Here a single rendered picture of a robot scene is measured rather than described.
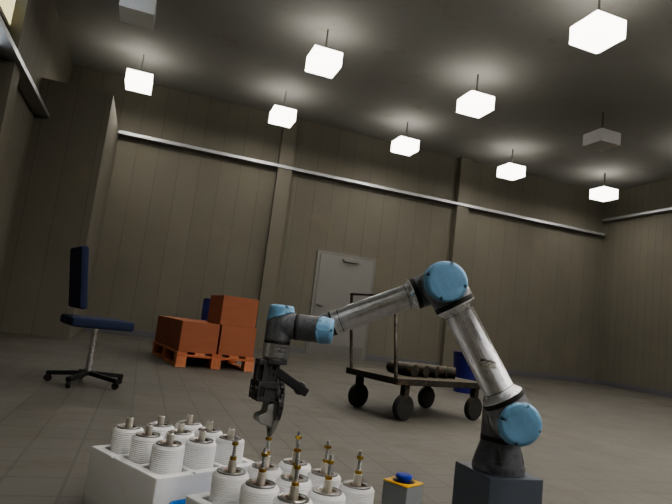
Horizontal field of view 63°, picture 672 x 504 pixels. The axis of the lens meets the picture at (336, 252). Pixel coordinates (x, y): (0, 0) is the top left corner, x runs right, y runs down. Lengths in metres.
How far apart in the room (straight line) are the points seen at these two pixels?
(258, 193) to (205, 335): 5.45
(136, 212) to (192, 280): 1.66
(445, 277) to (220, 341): 5.18
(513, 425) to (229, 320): 5.27
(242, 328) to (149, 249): 4.79
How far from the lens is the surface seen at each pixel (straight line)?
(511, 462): 1.75
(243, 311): 6.63
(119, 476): 1.91
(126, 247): 11.07
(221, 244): 11.17
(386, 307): 1.68
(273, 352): 1.57
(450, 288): 1.54
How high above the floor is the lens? 0.66
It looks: 7 degrees up
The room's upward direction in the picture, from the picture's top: 7 degrees clockwise
